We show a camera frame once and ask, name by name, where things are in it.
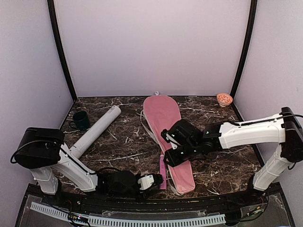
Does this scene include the grey slotted cable duct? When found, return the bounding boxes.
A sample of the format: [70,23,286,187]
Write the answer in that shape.
[30,202,226,227]

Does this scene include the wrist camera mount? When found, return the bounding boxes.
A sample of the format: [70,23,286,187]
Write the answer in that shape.
[137,174,164,192]
[161,129,180,149]

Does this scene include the orange patterned small bowl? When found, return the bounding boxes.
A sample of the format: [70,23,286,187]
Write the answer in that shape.
[216,93,233,107]

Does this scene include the pink racket cover bag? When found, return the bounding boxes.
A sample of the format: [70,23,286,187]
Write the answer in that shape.
[140,95,196,196]

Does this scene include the right black corner post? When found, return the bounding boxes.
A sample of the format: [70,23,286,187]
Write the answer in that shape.
[229,0,258,99]

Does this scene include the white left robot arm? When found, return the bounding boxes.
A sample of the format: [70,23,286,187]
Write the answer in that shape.
[10,127,156,206]

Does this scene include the black front table rail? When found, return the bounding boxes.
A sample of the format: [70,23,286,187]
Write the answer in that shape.
[39,191,268,213]

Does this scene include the black corner post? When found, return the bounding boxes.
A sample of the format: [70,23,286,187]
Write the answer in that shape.
[47,0,78,102]
[229,0,258,99]

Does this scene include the white shuttlecock tube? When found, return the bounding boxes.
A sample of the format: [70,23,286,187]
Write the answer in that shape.
[70,105,121,158]

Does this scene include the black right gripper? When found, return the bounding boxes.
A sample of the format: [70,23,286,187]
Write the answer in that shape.
[163,141,200,166]

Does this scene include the left black corner post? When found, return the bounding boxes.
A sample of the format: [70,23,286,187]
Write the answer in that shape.
[47,0,78,102]

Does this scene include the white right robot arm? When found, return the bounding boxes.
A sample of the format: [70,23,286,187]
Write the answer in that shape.
[161,107,303,205]

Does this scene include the dark green mug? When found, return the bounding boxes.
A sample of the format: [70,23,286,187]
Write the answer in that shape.
[69,111,90,131]

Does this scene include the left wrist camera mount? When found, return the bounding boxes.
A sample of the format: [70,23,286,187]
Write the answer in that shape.
[137,174,164,192]

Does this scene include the pink badminton racket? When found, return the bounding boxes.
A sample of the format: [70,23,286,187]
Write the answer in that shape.
[159,154,167,190]

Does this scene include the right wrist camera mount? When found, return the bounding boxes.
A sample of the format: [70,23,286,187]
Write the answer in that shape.
[161,129,180,149]

